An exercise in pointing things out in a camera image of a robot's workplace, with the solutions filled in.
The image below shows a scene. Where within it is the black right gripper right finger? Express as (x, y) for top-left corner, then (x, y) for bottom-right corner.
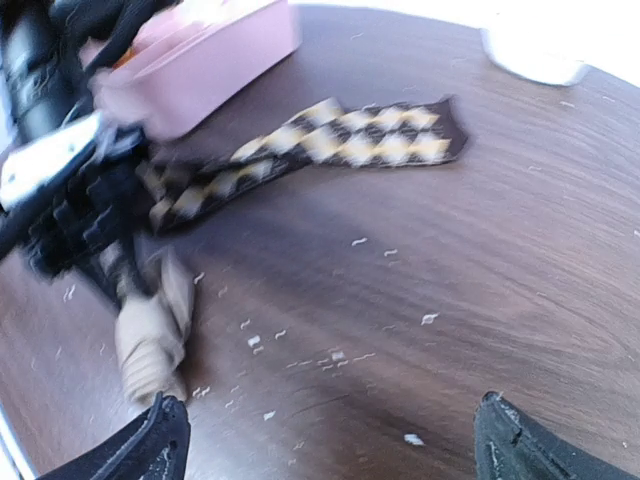
(474, 391), (630, 480)

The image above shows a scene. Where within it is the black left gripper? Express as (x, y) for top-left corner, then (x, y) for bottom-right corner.
(1, 127), (153, 308)

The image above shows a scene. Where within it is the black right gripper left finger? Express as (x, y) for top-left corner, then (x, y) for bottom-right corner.
(40, 393), (190, 480)

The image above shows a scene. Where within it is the brown argyle patterned sock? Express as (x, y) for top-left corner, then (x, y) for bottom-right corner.
(136, 98), (469, 233)

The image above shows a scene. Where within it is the tan ribbed sock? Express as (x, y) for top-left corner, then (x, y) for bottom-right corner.
(114, 248), (195, 406)

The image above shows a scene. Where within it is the pink divided storage box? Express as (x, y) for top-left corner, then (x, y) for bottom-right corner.
(90, 1), (301, 141)

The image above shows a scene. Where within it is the white scalloped ceramic bowl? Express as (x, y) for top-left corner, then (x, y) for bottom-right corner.
(480, 8), (639, 87)

